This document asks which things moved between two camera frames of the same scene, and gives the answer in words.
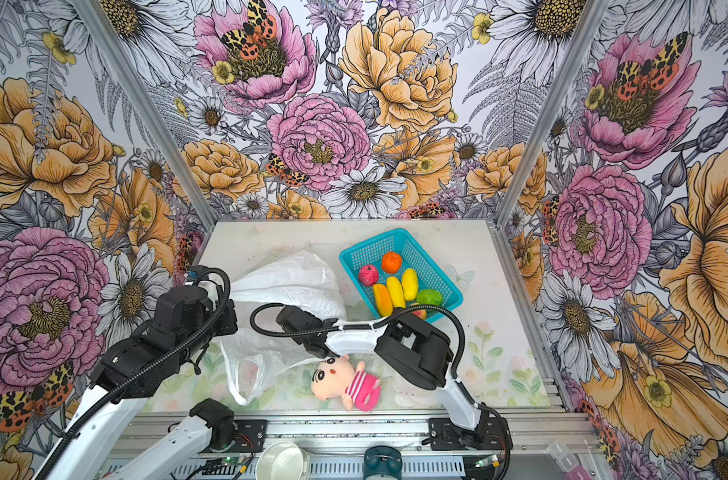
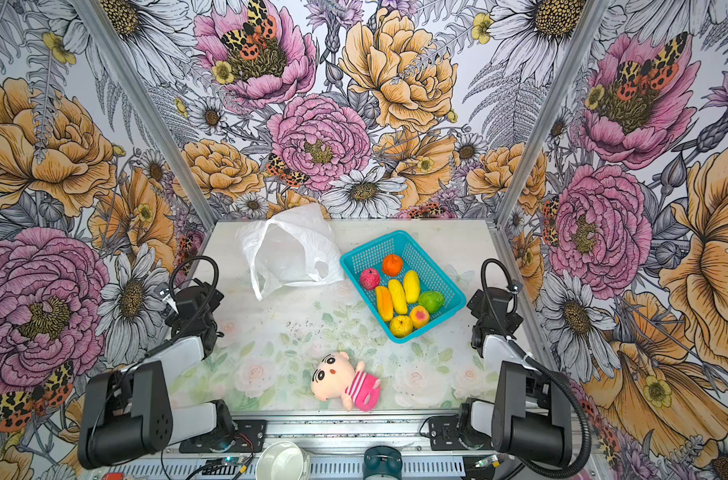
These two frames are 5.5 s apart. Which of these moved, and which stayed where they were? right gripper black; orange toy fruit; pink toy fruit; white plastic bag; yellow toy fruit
Moved: white plastic bag; right gripper black
Stayed: yellow toy fruit; orange toy fruit; pink toy fruit
